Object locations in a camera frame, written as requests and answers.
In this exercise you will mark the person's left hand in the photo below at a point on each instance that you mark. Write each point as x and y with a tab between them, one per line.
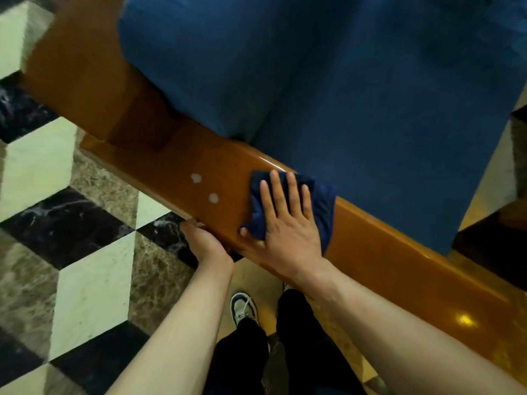
206	246

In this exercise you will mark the person's dark trousers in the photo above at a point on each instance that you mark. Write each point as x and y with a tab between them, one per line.
304	345

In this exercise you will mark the blue cushioned wooden armchair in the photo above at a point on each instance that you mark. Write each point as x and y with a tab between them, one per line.
329	78

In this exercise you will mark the person's left forearm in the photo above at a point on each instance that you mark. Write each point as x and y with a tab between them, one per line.
177	345

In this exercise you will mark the person's left white sneaker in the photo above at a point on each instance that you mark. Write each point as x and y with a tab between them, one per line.
243	306

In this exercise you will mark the person's right hand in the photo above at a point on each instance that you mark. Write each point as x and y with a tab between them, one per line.
288	242

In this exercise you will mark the dark blue cleaning cloth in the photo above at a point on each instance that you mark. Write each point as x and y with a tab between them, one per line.
325	205

